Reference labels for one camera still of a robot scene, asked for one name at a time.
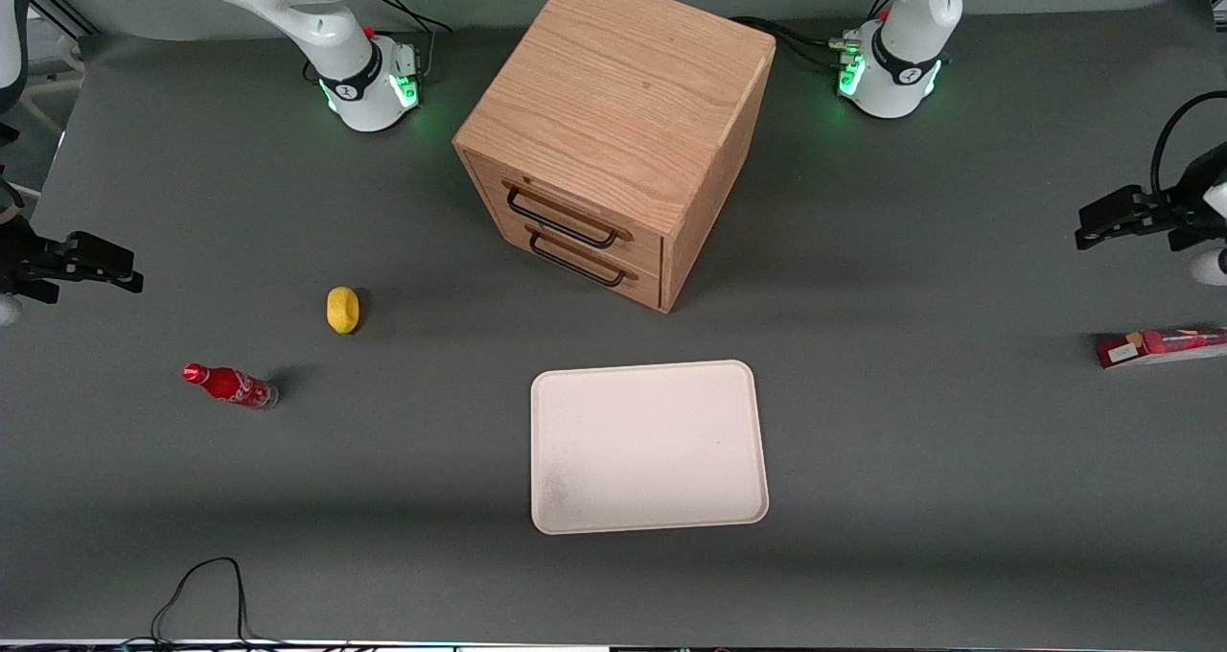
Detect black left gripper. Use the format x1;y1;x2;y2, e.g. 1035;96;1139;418
1075;144;1227;253

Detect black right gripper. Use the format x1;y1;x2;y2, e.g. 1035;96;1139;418
0;215;146;305

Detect red cookie box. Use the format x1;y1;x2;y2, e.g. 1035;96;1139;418
1096;327;1227;370

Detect beige rectangular tray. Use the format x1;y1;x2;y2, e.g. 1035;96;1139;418
530;360;771;536

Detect red cola bottle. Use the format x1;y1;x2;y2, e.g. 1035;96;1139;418
182;362;280;410

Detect yellow lemon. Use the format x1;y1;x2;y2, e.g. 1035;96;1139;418
326;286;361;335

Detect wooden drawer front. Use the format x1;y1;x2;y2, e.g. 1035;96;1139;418
497;219;664;311
464;151;665;272

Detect wooden drawer cabinet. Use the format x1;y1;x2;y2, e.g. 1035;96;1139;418
452;0;777;314

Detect thin black looped cable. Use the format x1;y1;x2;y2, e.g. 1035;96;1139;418
150;556;289;649

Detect black left base cables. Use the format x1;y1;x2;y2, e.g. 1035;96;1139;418
731;15;856;74

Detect black base cables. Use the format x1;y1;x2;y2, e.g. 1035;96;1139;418
731;15;856;74
362;0;453;82

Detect black right base cables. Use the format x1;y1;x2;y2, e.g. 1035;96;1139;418
362;0;453;82

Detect black wire drawer handle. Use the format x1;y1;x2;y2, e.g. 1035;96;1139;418
505;186;620;250
528;232;627;289

